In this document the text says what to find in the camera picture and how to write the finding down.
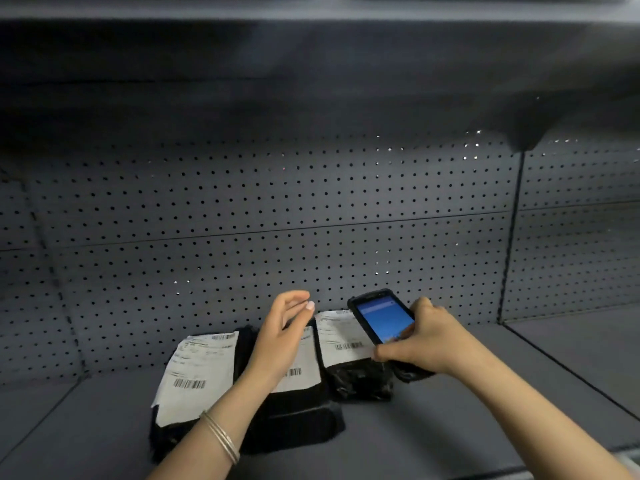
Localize person's right hand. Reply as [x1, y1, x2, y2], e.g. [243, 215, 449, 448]
[372, 297, 482, 379]

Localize person's left hand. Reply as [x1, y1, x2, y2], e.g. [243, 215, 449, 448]
[243, 290, 316, 394]

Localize black handheld scanner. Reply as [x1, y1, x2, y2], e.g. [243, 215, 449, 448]
[346, 288, 437, 384]

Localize person's left forearm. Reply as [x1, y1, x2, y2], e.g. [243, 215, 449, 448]
[146, 372, 275, 480]

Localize person's right forearm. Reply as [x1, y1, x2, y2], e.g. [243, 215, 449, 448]
[447, 340, 637, 480]

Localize small black parcel white label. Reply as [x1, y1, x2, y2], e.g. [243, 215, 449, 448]
[314, 309, 397, 403]

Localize grey metal shelf board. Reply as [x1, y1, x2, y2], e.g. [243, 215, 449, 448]
[502, 302, 640, 421]
[0, 322, 640, 480]

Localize black parcel narrow white label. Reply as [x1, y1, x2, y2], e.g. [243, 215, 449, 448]
[233, 322, 347, 456]

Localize grey perforated back panel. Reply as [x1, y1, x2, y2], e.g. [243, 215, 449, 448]
[0, 129, 522, 386]
[500, 126, 640, 324]

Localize large black parcel white label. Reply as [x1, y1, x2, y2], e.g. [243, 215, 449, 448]
[148, 331, 251, 464]

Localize grey overhead shelf board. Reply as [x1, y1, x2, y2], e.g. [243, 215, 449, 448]
[0, 0, 640, 153]

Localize silver bangle bracelet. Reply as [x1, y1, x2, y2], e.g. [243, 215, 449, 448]
[199, 410, 241, 466]

